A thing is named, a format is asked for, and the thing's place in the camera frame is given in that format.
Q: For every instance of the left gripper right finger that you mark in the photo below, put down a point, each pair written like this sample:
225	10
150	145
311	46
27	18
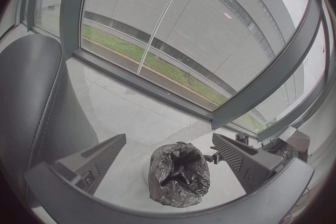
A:
252	162

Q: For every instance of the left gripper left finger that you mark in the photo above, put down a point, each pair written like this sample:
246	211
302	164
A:
86	165

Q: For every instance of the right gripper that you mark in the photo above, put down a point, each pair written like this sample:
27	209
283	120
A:
217	158

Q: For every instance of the black plastic bag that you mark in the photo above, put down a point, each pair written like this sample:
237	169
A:
178	181

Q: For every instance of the white trash bin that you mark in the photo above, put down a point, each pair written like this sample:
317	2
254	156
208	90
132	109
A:
145	175

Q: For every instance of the dark grey round chair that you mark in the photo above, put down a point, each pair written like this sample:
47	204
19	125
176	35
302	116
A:
31	99

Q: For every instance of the window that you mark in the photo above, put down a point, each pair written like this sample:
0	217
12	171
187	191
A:
70	7

